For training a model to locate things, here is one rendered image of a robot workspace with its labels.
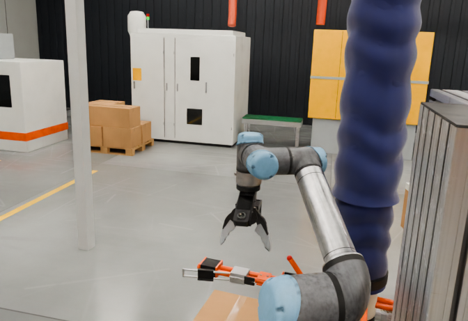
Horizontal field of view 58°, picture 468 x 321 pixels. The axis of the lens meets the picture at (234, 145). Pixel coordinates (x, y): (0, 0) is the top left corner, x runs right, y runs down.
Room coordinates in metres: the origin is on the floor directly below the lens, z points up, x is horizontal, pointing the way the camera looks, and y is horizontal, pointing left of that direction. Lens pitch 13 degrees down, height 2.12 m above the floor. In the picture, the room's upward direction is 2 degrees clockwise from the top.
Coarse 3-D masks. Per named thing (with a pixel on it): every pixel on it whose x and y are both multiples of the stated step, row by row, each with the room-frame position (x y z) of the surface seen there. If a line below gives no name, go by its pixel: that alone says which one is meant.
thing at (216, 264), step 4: (204, 260) 1.67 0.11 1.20; (208, 260) 1.68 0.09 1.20; (212, 260) 1.68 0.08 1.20; (216, 260) 1.68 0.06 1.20; (220, 260) 1.68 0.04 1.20; (200, 264) 1.64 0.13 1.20; (204, 264) 1.64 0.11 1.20; (208, 264) 1.65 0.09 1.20; (212, 264) 1.65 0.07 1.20; (216, 264) 1.65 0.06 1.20; (220, 264) 1.66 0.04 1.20; (204, 268) 1.63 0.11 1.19; (208, 268) 1.63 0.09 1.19; (212, 268) 1.62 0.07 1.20; (216, 268) 1.62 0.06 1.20; (216, 276) 1.62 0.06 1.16
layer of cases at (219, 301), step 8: (216, 296) 2.43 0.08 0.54; (224, 296) 2.43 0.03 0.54; (232, 296) 2.44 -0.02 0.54; (240, 296) 2.44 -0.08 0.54; (208, 304) 2.34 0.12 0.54; (216, 304) 2.34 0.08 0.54; (224, 304) 2.34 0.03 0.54; (232, 304) 2.34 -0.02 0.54; (240, 304) 2.35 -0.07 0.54; (248, 304) 2.35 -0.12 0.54; (256, 304) 2.35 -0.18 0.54; (200, 312) 2.26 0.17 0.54; (208, 312) 2.26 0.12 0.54; (216, 312) 2.26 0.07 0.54; (224, 312) 2.26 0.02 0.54; (232, 312) 2.27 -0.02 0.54; (240, 312) 2.27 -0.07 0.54; (248, 312) 2.27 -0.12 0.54; (256, 312) 2.27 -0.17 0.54; (200, 320) 2.18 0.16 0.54; (208, 320) 2.18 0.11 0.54; (216, 320) 2.18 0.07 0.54; (224, 320) 2.18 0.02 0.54; (232, 320) 2.19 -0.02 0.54; (240, 320) 2.19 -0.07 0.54; (248, 320) 2.19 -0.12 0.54; (256, 320) 2.19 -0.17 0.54
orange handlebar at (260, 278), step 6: (198, 264) 1.67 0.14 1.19; (222, 270) 1.62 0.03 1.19; (228, 270) 1.64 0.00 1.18; (228, 276) 1.60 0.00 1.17; (252, 276) 1.58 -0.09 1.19; (258, 276) 1.57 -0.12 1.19; (264, 276) 1.58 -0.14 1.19; (270, 276) 1.59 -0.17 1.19; (258, 282) 1.56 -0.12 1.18; (378, 300) 1.45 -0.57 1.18; (384, 300) 1.44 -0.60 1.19; (390, 300) 1.44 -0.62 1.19; (378, 306) 1.41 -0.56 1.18; (384, 306) 1.41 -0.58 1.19; (390, 306) 1.40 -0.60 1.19; (366, 312) 1.36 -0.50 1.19; (366, 318) 1.33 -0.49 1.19
